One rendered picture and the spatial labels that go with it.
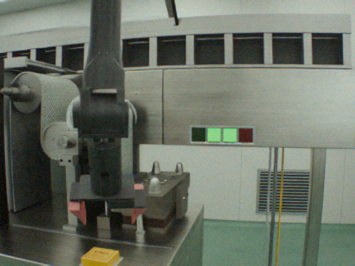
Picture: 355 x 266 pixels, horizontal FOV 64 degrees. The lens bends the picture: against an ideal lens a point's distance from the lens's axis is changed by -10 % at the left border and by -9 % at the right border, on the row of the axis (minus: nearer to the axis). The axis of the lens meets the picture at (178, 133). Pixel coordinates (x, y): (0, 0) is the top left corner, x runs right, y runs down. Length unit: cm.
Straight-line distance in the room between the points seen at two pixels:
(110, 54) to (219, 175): 320
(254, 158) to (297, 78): 241
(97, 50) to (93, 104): 8
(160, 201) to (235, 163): 271
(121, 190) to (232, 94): 73
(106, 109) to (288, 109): 85
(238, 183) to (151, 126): 245
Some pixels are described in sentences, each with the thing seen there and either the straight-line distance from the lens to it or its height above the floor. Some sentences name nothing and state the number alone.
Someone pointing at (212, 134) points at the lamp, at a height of 119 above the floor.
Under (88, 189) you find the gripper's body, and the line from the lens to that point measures 58.
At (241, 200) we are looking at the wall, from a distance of 365.
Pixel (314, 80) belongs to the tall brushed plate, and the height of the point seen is 139.
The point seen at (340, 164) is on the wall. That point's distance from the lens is 370.
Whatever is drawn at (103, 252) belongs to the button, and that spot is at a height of 92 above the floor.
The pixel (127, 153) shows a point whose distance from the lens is 114.
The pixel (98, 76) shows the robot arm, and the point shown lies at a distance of 46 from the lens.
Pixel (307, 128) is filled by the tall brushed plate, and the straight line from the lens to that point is 121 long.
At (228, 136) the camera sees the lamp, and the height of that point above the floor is 118.
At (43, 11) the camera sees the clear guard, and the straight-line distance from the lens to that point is 153.
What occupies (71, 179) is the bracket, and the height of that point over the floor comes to 106.
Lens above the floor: 125
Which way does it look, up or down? 3 degrees down
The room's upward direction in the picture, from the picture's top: straight up
